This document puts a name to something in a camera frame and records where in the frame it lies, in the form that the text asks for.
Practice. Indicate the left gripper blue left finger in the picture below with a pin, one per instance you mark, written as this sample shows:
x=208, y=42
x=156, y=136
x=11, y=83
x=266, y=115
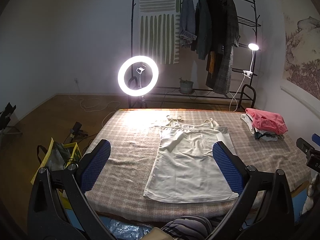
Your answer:
x=47, y=218

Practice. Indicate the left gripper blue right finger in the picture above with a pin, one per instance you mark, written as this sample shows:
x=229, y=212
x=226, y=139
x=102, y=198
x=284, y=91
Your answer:
x=264, y=209

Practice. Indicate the cream white camisole top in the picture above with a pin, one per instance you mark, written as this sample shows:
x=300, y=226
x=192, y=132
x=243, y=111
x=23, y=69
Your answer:
x=184, y=170

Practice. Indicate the stack of folded clothes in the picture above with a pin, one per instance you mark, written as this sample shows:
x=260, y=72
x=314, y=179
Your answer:
x=259, y=134

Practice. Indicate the black metal clothes rack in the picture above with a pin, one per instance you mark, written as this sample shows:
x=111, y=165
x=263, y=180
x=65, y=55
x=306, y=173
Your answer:
x=206, y=95

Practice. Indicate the plush toy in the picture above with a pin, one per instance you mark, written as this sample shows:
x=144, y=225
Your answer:
x=312, y=193

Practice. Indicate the pink folded garment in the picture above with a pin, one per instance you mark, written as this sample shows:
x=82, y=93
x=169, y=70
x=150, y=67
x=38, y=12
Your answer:
x=267, y=121

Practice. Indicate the beige plaid bed blanket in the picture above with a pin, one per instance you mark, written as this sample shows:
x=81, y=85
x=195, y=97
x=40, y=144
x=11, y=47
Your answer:
x=134, y=138

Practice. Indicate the striped dark trousers leg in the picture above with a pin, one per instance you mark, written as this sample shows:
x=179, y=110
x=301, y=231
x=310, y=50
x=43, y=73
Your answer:
x=189, y=227

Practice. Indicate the grey checked hanging coat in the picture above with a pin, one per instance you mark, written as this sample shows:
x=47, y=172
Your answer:
x=223, y=37

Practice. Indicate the white clip-on desk lamp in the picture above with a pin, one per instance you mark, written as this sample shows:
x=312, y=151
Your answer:
x=246, y=82

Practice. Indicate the green potted plant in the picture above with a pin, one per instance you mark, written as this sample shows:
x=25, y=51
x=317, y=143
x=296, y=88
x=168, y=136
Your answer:
x=186, y=86

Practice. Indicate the dark green hanging shirt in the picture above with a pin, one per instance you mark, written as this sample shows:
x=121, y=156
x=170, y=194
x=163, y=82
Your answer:
x=203, y=26

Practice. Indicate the blue denim jacket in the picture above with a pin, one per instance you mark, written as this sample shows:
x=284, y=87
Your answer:
x=187, y=24

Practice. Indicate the green striped white towel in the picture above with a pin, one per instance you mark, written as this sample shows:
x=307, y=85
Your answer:
x=159, y=29

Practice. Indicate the landscape wall painting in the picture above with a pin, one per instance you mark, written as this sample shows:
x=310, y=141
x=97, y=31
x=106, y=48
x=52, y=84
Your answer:
x=301, y=65

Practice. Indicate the ring light on stand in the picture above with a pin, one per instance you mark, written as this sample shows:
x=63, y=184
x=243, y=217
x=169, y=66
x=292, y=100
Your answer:
x=133, y=88

